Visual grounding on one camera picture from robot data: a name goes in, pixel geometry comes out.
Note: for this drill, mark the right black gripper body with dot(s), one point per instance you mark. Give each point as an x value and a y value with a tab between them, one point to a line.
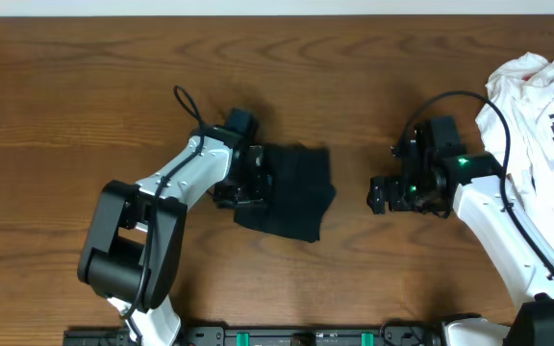
408	194

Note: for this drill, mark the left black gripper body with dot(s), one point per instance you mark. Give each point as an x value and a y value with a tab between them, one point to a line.
251	180

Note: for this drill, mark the black polo shirt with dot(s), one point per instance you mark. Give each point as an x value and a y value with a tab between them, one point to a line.
301	194

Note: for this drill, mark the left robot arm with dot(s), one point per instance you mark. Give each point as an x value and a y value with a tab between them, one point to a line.
133	246

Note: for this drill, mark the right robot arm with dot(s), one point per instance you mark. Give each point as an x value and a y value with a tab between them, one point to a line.
478	193

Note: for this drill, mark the white t-shirt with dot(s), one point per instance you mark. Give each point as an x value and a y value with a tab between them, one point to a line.
518	127

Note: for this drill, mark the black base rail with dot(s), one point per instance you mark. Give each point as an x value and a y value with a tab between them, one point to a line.
390	335

